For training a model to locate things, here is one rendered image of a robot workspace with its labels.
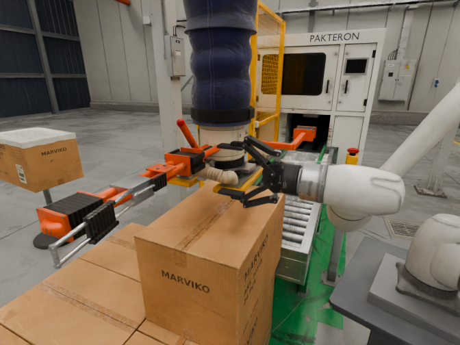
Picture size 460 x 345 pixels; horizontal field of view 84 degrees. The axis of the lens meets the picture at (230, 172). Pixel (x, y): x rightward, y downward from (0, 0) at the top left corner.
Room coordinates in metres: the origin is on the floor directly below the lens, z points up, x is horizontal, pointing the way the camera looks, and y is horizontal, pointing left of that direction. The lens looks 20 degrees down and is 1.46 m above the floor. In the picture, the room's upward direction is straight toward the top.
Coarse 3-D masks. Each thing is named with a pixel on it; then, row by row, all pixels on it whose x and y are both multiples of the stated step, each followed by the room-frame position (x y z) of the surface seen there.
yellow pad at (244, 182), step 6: (252, 162) 0.97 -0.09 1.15; (258, 168) 0.96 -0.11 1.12; (240, 174) 0.84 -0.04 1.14; (246, 174) 0.89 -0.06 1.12; (252, 174) 0.89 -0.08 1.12; (258, 174) 0.91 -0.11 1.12; (240, 180) 0.83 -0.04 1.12; (246, 180) 0.84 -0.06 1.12; (252, 180) 0.85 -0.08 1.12; (216, 186) 0.79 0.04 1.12; (222, 186) 0.79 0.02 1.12; (228, 186) 0.79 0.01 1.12; (234, 186) 0.78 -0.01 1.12; (240, 186) 0.79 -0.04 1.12; (246, 186) 0.80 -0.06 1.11; (216, 192) 0.78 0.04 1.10
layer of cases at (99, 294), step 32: (96, 256) 1.16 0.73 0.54; (128, 256) 1.16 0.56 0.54; (32, 288) 0.93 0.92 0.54; (64, 288) 0.93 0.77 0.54; (96, 288) 0.93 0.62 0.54; (128, 288) 0.93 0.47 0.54; (0, 320) 0.76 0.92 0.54; (32, 320) 0.76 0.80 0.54; (64, 320) 0.76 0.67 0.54; (96, 320) 0.76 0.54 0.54; (128, 320) 0.76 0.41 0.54; (256, 320) 0.82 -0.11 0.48
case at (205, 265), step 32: (160, 224) 0.84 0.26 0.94; (192, 224) 0.84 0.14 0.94; (224, 224) 0.84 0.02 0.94; (256, 224) 0.84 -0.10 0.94; (160, 256) 0.72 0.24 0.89; (192, 256) 0.66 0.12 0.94; (224, 256) 0.65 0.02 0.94; (256, 256) 0.75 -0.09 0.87; (160, 288) 0.72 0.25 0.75; (192, 288) 0.66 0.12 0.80; (224, 288) 0.62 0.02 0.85; (256, 288) 0.76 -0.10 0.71; (160, 320) 0.73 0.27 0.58; (192, 320) 0.67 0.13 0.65; (224, 320) 0.62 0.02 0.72
